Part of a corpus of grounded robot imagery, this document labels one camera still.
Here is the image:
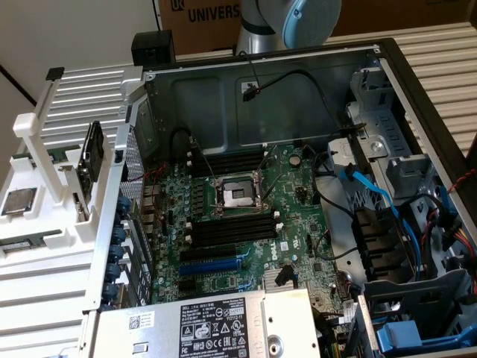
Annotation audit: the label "thin steel locking lever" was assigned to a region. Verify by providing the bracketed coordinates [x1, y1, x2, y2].
[259, 173, 282, 205]
[256, 144, 280, 175]
[188, 136, 219, 183]

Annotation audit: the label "silver finned heatsink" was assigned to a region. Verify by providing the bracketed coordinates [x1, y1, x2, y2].
[262, 266, 295, 290]

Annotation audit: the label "RAM slot white latches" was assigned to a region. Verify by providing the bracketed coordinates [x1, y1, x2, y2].
[187, 143, 268, 166]
[187, 151, 268, 178]
[185, 220, 284, 250]
[185, 210, 282, 236]

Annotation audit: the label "green Dell motherboard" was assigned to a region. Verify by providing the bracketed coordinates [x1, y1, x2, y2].
[143, 143, 358, 310]

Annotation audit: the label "blue plastic drive bracket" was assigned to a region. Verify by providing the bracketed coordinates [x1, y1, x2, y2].
[374, 319, 477, 355]

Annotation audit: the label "long black expansion slot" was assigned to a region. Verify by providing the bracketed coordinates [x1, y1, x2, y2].
[180, 244, 239, 263]

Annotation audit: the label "silver power supply unit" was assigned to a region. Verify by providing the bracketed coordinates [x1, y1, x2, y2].
[85, 286, 321, 358]

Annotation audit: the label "black box device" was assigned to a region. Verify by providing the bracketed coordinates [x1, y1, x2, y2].
[131, 31, 177, 67]

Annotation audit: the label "blue flat data wire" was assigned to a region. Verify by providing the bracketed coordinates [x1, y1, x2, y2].
[435, 184, 465, 243]
[335, 163, 424, 271]

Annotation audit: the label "plain cardboard box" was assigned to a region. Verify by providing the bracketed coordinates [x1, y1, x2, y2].
[327, 0, 475, 37]

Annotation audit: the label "silver CPU socket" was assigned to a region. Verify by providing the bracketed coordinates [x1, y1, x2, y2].
[208, 171, 271, 218]

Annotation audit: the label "graphics card silver bracket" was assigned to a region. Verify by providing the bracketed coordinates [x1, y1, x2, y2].
[72, 163, 94, 224]

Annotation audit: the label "red yellow wire bundle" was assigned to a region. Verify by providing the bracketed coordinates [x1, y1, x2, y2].
[445, 219, 477, 269]

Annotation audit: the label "open grey PC case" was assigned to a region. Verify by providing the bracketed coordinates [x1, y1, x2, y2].
[80, 37, 477, 358]

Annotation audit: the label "red black twisted wire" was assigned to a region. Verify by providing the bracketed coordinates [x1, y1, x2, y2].
[143, 163, 168, 228]
[446, 167, 477, 195]

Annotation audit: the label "grey metal disk bay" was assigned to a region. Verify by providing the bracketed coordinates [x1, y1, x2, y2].
[327, 66, 440, 202]

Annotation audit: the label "black wire with connector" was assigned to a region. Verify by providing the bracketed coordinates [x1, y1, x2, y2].
[238, 50, 361, 137]

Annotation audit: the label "black disk drive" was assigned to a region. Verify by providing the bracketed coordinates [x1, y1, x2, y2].
[80, 119, 106, 184]

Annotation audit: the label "white parts rack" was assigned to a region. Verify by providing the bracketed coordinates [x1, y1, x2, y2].
[0, 113, 126, 268]

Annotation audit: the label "printed cardboard box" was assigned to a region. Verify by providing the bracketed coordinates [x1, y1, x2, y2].
[158, 0, 243, 57]

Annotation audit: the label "white post black cap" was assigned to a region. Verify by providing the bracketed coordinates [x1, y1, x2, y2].
[32, 66, 65, 126]

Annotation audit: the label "long blue expansion slot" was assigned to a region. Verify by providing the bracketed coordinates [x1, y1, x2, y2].
[177, 257, 242, 277]

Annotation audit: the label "grey plastic drive caddy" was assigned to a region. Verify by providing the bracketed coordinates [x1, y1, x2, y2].
[363, 268, 473, 344]

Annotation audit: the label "black power wire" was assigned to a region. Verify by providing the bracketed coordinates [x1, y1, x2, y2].
[312, 145, 361, 262]

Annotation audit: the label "silver CPU chip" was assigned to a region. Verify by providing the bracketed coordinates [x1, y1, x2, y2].
[1, 186, 38, 217]

